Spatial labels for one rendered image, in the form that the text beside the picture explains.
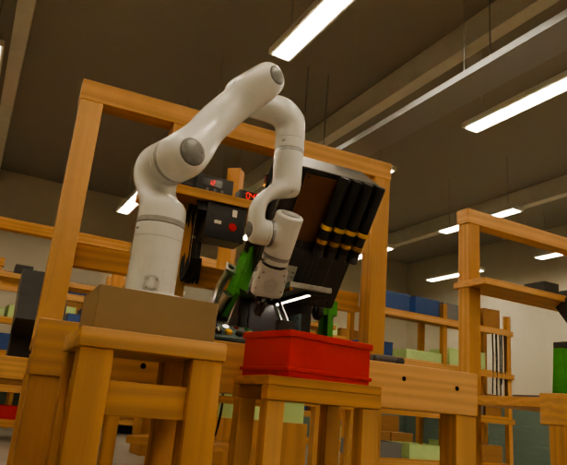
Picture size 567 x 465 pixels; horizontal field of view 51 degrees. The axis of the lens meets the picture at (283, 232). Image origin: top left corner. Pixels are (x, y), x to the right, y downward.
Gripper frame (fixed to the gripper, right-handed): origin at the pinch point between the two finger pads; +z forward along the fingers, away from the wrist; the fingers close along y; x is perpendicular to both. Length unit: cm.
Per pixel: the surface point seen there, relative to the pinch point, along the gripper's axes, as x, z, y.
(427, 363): 386, 224, 405
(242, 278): 29.6, 3.5, 3.1
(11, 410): 555, 466, -54
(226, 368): -8.2, 17.2, -7.3
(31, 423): -19, 33, -58
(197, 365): -45, -5, -29
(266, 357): -24.5, 2.3, -3.7
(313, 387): -35.2, 3.1, 6.8
